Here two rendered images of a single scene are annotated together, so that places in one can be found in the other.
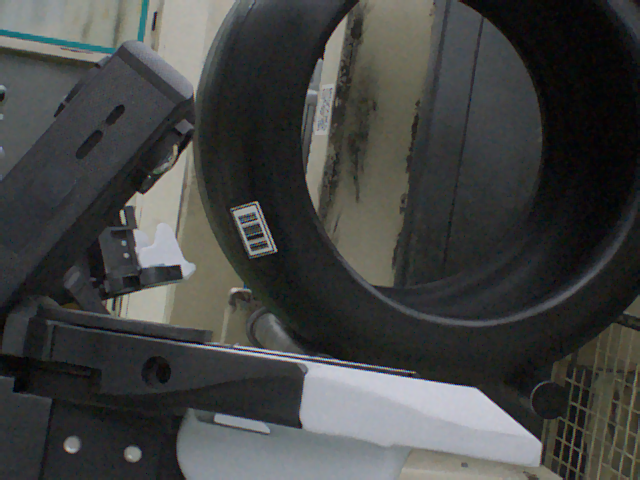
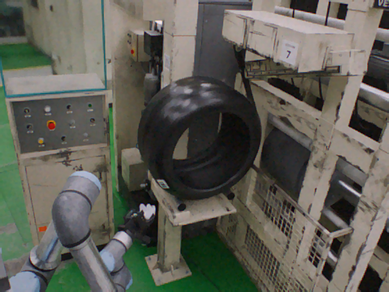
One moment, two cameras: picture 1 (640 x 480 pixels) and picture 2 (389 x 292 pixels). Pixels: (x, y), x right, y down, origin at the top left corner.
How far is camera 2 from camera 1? 0.88 m
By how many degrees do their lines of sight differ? 27
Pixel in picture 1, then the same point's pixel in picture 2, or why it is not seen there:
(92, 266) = (137, 226)
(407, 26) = not seen: hidden behind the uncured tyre
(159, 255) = (149, 213)
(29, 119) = (79, 110)
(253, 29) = (156, 142)
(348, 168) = not seen: hidden behind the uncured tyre
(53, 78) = (83, 99)
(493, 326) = (219, 188)
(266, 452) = not seen: outside the picture
